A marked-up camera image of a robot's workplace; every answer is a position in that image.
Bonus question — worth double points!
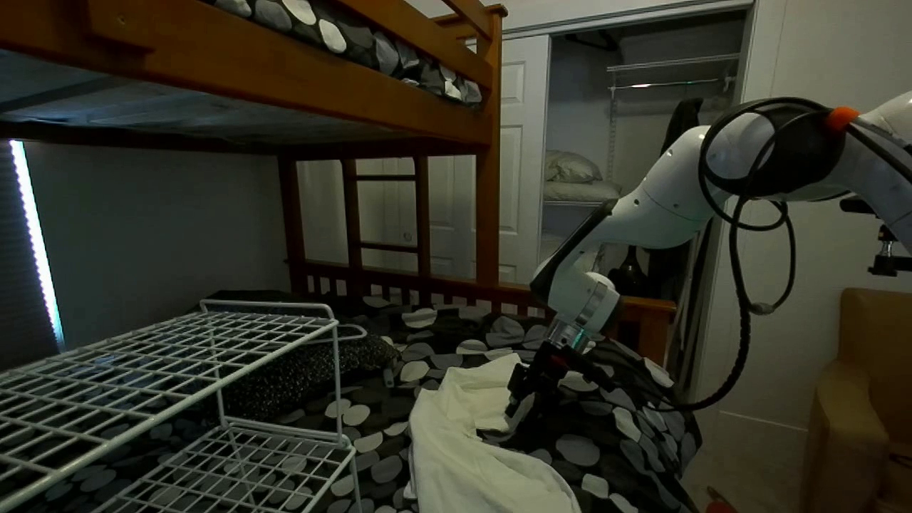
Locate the black grey dotted bedspread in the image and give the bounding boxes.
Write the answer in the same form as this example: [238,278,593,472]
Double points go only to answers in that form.
[16,294,705,513]

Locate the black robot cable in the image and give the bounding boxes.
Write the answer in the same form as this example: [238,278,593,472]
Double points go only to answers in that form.
[606,95,848,414]

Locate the dotted upper bunk mattress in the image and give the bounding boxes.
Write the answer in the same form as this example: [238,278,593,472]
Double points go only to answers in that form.
[208,0,485,106]

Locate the white folded closet bedding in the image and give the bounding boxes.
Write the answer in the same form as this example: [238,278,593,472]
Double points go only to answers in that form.
[544,150,619,201]

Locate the wooden bunk bed frame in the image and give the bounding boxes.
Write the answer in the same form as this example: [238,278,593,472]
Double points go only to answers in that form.
[0,0,678,365]

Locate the white wire shelf rack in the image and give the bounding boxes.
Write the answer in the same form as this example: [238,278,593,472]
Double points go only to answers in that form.
[0,300,356,513]

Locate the white pillowcase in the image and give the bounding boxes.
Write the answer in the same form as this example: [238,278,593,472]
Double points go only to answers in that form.
[406,353,580,513]

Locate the tan cardboard box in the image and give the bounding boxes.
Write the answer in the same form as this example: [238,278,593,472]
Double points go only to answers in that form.
[799,288,912,513]

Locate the white closet door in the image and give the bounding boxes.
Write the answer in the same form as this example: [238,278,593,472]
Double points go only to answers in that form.
[428,36,549,286]

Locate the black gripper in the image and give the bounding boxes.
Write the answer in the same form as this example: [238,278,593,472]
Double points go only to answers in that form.
[516,343,606,397]

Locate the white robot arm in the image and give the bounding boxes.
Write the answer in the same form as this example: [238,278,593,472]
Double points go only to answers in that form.
[509,95,912,397]

